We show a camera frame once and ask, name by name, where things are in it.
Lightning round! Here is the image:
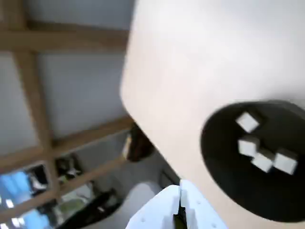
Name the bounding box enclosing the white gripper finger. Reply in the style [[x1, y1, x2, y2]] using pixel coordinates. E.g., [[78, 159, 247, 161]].
[[127, 185, 182, 229], [179, 179, 227, 229]]

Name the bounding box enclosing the white cube block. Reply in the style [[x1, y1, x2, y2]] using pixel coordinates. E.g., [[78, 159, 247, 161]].
[[235, 112, 261, 134], [237, 136, 260, 156], [273, 149, 298, 176], [250, 152, 275, 173]]

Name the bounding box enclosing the black pot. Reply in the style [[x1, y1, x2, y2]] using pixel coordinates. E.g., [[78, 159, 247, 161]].
[[200, 99, 305, 224]]

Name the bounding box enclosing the pale rounded chair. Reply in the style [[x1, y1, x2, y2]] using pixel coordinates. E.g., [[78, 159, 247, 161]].
[[122, 181, 172, 215]]

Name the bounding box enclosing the dark round bag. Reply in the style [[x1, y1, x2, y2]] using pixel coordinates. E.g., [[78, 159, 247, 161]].
[[122, 124, 157, 163]]

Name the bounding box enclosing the blue plastic item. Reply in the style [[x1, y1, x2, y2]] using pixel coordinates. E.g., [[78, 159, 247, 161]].
[[0, 170, 34, 204]]

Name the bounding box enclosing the wooden frame rack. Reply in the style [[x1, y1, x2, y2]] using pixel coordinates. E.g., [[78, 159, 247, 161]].
[[0, 0, 135, 215]]

